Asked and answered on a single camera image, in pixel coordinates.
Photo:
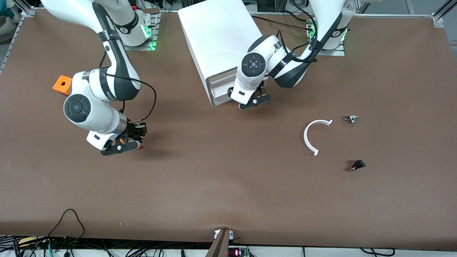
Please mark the device with red display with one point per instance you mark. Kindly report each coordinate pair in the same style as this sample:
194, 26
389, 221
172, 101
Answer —
237, 252

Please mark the small black rocker switch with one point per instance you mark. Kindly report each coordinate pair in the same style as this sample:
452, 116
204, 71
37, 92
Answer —
358, 164

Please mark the small metal toggle switch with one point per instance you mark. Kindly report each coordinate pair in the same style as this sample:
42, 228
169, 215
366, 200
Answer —
351, 119

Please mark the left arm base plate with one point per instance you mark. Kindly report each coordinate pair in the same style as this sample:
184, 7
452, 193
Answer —
332, 52

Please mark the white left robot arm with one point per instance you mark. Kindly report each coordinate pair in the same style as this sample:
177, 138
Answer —
332, 14

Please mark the white post bracket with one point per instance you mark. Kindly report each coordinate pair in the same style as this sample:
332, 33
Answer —
215, 234

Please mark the brown camera mount post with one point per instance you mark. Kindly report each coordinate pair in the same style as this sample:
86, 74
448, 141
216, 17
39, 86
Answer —
219, 246

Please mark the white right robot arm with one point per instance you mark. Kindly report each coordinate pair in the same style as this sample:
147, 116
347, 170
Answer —
89, 114

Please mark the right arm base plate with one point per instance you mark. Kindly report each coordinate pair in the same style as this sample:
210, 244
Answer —
142, 48

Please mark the white curved plastic arc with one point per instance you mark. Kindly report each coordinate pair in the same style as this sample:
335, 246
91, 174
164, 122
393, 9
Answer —
305, 137

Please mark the orange button enclosure box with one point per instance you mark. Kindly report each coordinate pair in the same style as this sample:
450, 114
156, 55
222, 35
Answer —
61, 84

